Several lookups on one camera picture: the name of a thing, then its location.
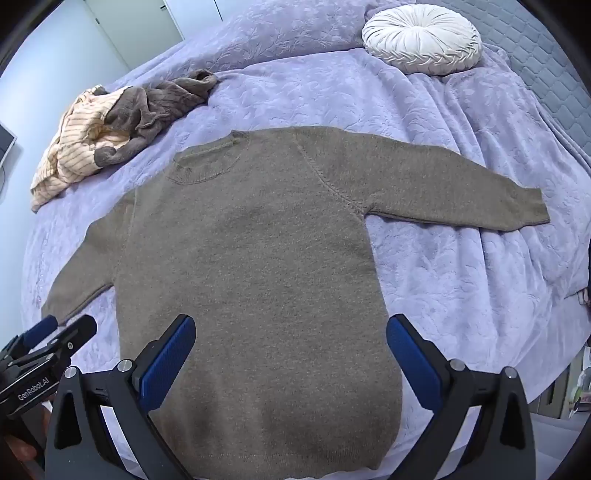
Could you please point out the wall-mounted flat monitor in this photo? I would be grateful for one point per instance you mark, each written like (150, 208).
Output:
(5, 143)

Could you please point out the cluttered bedside shelf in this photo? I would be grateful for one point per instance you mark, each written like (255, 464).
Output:
(575, 383)

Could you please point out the round white pleated cushion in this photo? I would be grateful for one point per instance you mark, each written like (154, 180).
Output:
(422, 39)

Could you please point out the grey-brown ribbed knit garment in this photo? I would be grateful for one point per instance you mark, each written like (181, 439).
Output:
(157, 106)

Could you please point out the white wardrobe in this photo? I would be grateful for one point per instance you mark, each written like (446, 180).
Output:
(124, 27)

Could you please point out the cream striped garment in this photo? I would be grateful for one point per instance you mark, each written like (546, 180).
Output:
(69, 147)

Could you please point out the grey quilted mattress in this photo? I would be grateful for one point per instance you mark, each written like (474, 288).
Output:
(545, 69)

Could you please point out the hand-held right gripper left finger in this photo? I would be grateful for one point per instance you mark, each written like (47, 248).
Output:
(168, 364)

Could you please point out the lavender embossed blanket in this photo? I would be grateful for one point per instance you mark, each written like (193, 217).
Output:
(438, 277)

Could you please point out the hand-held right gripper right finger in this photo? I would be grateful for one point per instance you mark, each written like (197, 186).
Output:
(415, 364)

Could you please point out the olive brown knit sweater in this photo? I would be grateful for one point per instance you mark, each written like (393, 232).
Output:
(258, 258)

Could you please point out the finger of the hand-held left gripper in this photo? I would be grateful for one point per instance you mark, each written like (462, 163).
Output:
(41, 330)
(76, 334)

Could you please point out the person's left hand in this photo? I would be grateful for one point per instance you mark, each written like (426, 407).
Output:
(23, 451)

